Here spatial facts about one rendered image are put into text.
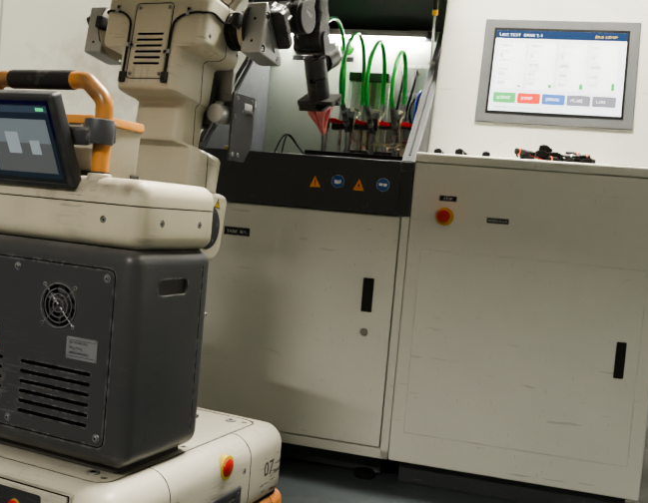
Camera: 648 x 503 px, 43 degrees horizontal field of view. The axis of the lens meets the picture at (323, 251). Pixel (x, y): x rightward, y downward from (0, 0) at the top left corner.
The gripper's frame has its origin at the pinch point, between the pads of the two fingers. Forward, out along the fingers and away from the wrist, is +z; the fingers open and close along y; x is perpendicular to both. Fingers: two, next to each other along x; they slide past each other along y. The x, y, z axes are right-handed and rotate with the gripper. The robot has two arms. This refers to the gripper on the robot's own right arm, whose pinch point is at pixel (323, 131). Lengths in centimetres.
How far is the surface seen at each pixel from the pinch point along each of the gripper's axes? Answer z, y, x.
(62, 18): -6, 187, -115
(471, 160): 17.2, -32.3, -27.1
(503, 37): -6, -30, -74
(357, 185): 23.2, -0.4, -17.9
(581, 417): 81, -69, -1
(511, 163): 18, -43, -29
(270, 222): 33.1, 25.6, -8.0
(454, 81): 5, -17, -63
